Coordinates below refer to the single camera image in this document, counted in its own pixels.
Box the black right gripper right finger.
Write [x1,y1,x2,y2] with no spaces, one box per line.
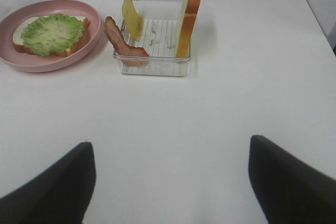
[248,135,335,223]

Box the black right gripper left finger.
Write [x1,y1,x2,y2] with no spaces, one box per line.
[1,142,96,223]

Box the bacon strip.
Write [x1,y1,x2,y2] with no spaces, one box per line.
[104,16,149,57]

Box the bread slice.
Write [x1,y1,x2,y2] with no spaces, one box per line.
[175,0,201,58]
[12,15,91,58]

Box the green lettuce leaf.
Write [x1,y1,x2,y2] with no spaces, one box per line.
[20,13,85,57]

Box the yellow cheese slice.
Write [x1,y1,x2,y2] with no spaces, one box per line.
[122,0,144,41]

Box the pink round plate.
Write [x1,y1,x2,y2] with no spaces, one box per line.
[1,0,102,72]

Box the right clear plastic tray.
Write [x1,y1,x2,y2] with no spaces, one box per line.
[113,0,191,77]

